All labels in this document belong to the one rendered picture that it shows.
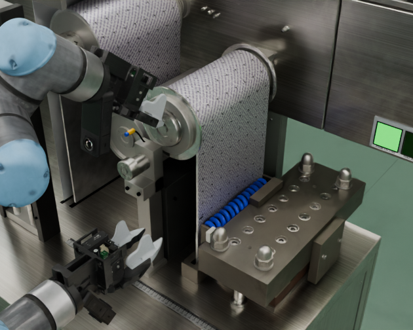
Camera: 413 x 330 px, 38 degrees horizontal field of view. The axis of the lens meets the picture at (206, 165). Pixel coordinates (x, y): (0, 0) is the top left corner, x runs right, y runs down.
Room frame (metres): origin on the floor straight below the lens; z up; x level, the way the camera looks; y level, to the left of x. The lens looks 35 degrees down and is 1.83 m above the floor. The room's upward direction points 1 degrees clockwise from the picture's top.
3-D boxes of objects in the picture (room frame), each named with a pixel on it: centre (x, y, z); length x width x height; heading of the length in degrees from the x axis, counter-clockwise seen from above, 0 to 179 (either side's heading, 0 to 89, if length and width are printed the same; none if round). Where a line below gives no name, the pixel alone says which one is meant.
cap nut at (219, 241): (0.88, -0.03, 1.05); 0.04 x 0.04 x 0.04
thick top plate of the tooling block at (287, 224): (0.98, -0.17, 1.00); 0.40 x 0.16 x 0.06; 142
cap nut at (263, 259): (0.83, -0.11, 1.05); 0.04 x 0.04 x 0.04
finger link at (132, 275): (0.75, 0.13, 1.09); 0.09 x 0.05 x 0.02; 133
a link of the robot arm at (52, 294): (0.65, 0.24, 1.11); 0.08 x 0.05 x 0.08; 52
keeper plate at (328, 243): (0.94, -0.25, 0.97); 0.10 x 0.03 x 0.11; 142
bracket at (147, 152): (0.96, 0.12, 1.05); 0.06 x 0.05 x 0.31; 142
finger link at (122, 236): (0.81, 0.15, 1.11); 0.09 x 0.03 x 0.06; 151
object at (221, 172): (1.03, -0.05, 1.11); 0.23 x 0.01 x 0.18; 142
